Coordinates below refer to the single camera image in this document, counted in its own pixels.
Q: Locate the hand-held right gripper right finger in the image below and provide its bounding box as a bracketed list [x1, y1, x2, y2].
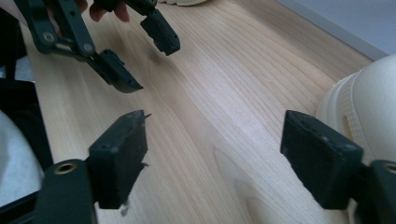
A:
[279, 109, 364, 210]

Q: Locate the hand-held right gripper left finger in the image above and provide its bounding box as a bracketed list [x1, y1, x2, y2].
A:
[88, 109, 152, 210]

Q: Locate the black metal stand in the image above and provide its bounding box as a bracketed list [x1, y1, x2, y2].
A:
[0, 7, 54, 172]

